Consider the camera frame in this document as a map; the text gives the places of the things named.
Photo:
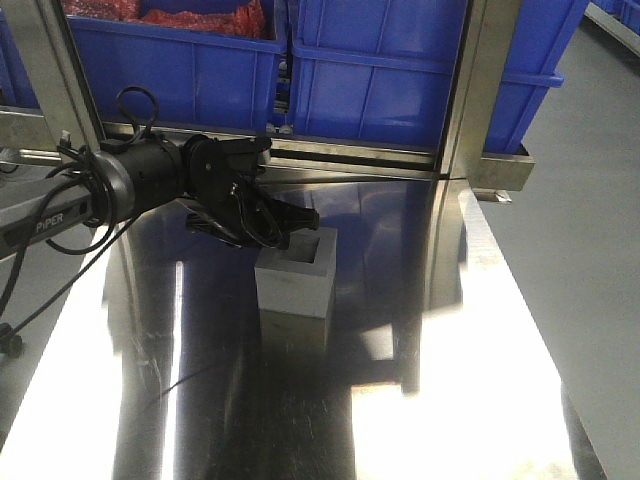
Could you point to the red mesh bag contents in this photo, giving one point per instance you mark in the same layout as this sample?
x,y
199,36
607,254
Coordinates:
x,y
246,20

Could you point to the blue plastic bin right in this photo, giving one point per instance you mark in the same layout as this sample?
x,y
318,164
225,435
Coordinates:
x,y
381,71

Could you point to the gray square hollow base block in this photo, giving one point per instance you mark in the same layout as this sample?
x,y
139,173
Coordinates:
x,y
301,279

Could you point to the stainless steel rack frame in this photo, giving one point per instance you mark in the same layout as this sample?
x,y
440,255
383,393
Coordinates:
x,y
68,121

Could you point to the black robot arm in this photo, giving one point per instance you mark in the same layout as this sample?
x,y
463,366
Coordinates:
x,y
113,184

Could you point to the blue plastic bin with red contents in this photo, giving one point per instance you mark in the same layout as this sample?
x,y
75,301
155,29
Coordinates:
x,y
198,78

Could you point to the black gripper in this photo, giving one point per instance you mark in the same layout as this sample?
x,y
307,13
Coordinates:
x,y
223,200

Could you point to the black caster wheel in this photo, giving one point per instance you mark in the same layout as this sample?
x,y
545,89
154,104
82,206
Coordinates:
x,y
11,343

